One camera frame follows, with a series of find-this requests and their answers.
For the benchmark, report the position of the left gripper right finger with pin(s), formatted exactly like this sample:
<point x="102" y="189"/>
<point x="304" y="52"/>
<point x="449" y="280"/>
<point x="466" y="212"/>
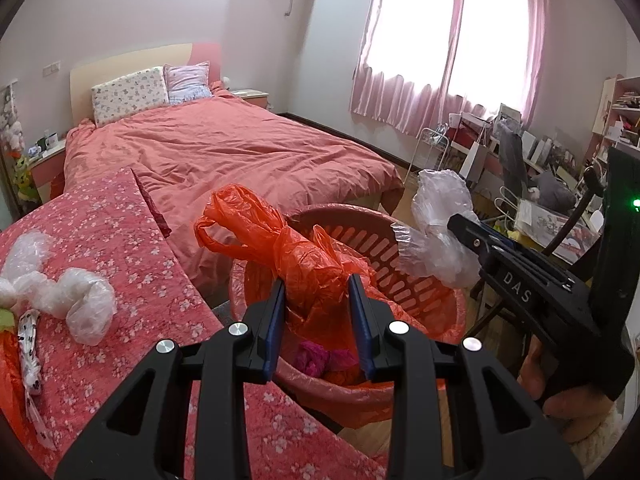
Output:
<point x="459" y="414"/>

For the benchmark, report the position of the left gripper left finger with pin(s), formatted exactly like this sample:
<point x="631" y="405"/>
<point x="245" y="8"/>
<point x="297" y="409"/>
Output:
<point x="181" y="397"/>

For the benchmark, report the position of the clear bubble wrap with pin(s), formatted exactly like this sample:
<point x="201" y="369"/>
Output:
<point x="85" y="301"/>

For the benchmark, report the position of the white clear plastic bag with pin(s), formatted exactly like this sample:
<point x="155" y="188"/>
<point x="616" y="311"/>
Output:
<point x="430" y="249"/>

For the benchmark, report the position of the orange plastic bag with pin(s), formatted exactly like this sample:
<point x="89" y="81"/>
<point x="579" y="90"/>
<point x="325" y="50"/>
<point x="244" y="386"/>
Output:
<point x="315" y="269"/>

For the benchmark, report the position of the red plastic bag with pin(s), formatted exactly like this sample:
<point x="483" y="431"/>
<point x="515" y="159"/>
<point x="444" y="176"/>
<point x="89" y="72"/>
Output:
<point x="11" y="388"/>

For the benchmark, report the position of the green plastic bag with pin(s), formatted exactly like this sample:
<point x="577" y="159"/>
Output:
<point x="7" y="321"/>

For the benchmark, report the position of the person right hand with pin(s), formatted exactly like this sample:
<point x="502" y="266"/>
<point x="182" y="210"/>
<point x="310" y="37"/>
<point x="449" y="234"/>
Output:
<point x="582" y="410"/>

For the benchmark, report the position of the dark wooden chair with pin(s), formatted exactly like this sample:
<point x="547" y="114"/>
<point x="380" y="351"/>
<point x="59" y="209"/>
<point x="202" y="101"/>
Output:
<point x="560" y="259"/>

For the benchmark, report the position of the cluttered desk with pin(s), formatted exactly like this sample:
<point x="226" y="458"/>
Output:
<point x="501" y="145"/>

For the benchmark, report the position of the red floral tablecloth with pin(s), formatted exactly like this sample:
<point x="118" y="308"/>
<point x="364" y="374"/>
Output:
<point x="106" y="227"/>

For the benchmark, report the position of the bookshelf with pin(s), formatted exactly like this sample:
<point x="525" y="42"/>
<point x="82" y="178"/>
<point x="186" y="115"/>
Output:
<point x="617" y="118"/>

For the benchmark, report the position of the red plastic laundry basket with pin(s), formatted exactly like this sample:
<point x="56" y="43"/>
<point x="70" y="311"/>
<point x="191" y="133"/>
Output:
<point x="425" y="304"/>

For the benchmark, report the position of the left pink nightstand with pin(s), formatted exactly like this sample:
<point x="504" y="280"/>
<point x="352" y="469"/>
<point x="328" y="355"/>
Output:
<point x="48" y="172"/>

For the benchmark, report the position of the pink nightstand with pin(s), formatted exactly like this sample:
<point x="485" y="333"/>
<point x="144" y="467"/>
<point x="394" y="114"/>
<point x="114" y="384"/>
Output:
<point x="252" y="96"/>
<point x="48" y="172"/>

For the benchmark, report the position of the bed with salmon duvet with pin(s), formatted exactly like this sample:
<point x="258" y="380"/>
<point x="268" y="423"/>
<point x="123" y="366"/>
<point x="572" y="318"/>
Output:
<point x="183" y="153"/>

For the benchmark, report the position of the hanging plush toy organizer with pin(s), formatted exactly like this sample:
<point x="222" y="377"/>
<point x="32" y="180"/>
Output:
<point x="14" y="154"/>

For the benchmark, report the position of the pink window curtain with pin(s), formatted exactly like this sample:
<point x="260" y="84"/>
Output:
<point x="423" y="60"/>

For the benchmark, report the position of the floral white pillow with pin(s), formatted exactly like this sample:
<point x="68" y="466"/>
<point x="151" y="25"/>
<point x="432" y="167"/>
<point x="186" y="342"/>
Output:
<point x="128" y="95"/>

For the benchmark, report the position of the pink striped pillow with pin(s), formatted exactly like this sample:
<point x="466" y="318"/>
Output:
<point x="187" y="82"/>

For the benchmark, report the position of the right pink nightstand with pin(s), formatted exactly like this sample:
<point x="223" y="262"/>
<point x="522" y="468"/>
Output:
<point x="252" y="96"/>

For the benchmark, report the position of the beige pink headboard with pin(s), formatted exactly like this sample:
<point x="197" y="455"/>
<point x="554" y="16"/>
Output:
<point x="84" y="77"/>

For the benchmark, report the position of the white wire trolley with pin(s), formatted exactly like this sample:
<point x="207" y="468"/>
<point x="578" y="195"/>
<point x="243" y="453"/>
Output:
<point x="429" y="151"/>

